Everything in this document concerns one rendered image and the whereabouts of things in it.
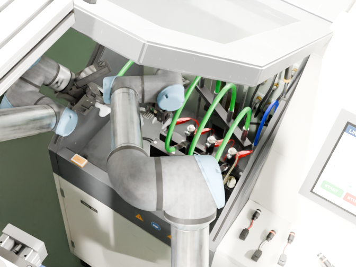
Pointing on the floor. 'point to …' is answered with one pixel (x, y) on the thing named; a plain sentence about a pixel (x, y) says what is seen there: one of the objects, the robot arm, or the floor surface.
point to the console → (310, 141)
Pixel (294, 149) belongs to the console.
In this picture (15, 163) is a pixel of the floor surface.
